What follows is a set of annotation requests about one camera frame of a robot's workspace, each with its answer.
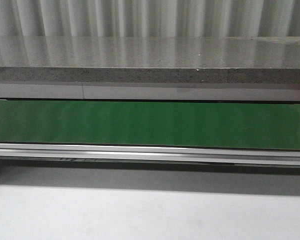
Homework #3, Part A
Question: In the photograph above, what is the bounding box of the white curtain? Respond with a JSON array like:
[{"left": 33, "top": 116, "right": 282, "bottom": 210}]
[{"left": 0, "top": 0, "right": 300, "bottom": 37}]

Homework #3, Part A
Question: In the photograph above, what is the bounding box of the green conveyor belt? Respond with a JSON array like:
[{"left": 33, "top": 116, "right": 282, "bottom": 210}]
[{"left": 0, "top": 99, "right": 300, "bottom": 167}]

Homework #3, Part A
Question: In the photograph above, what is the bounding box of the grey granite counter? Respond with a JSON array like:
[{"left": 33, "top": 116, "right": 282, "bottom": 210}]
[{"left": 0, "top": 35, "right": 300, "bottom": 102}]

